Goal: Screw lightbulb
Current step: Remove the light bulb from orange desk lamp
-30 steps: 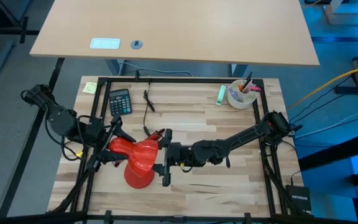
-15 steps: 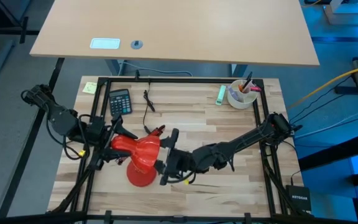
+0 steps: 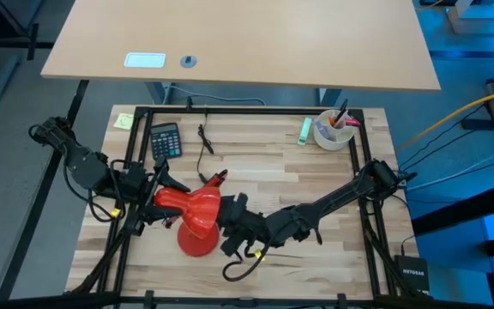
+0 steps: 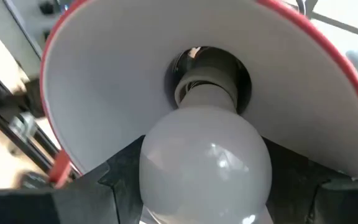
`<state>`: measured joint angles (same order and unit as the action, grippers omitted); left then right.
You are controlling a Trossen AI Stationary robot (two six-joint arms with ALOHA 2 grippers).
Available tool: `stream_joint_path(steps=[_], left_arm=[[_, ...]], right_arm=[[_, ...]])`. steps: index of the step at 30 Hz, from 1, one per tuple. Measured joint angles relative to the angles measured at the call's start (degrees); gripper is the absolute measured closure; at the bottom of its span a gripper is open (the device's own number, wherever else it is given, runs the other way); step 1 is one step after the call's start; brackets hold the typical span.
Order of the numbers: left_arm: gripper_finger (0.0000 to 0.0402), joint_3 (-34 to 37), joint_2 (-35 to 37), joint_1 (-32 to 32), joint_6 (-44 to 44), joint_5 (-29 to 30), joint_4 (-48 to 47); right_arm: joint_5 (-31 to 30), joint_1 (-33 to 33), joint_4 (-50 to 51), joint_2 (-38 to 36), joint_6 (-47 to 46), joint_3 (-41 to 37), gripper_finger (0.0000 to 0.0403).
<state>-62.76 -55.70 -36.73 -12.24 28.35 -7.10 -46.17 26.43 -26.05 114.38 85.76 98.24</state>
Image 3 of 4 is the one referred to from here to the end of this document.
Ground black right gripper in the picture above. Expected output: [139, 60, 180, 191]
[218, 192, 274, 258]

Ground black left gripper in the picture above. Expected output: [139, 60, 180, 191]
[116, 155, 191, 224]

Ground red desk lamp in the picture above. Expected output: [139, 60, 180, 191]
[154, 169, 230, 258]

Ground black calculator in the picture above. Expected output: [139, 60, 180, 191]
[148, 122, 184, 161]

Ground yellow sticky note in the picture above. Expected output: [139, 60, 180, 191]
[112, 112, 136, 131]

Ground white ribbed pen cup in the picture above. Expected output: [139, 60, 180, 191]
[312, 108, 357, 152]

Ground lavender item in cup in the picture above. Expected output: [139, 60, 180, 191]
[314, 118, 333, 141]

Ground black pens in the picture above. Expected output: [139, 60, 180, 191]
[334, 99, 350, 129]

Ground beige wooden desk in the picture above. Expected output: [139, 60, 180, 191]
[40, 0, 442, 108]

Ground black Netgear router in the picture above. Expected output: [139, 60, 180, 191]
[394, 254, 431, 294]

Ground white stand base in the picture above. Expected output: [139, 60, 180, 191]
[445, 0, 494, 37]

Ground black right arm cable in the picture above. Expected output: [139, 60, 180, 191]
[222, 239, 274, 283]

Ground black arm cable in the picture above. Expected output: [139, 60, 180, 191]
[63, 161, 123, 224]
[222, 239, 274, 283]

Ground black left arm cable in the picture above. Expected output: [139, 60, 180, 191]
[63, 161, 123, 224]

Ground black lamp cord with switch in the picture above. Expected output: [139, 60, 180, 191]
[196, 109, 216, 185]

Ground grey cable under desk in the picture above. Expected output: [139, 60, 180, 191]
[167, 84, 268, 106]

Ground black aluminium table frame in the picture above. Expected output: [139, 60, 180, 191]
[64, 105, 402, 309]

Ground black floor rail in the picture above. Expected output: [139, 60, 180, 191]
[0, 79, 90, 302]

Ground yellow cable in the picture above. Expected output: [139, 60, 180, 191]
[395, 85, 494, 149]

